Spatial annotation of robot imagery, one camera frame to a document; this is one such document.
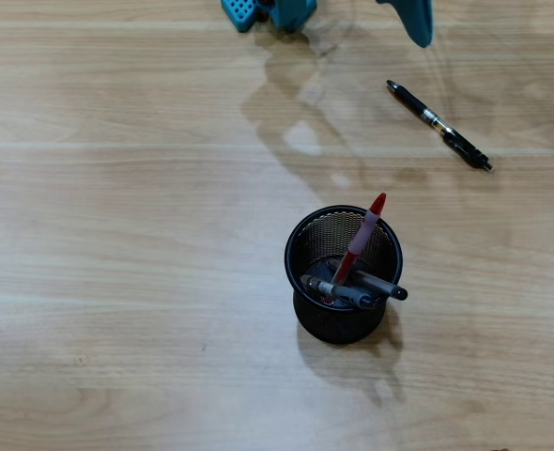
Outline black retractable gel pen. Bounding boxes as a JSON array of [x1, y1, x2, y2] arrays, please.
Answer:
[[386, 79, 495, 173]]

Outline red retractable pen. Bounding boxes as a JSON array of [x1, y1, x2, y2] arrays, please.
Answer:
[[321, 192, 388, 306]]

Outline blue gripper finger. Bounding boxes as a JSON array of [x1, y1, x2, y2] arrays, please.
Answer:
[[375, 0, 435, 50]]

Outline clear pen with black cap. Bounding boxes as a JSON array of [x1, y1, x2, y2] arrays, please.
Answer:
[[327, 257, 408, 303]]

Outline grey grip retractable pen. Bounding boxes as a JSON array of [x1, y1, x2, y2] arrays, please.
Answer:
[[299, 274, 377, 310]]

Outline black mesh pen holder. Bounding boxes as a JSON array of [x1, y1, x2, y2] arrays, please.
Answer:
[[284, 204, 405, 346]]

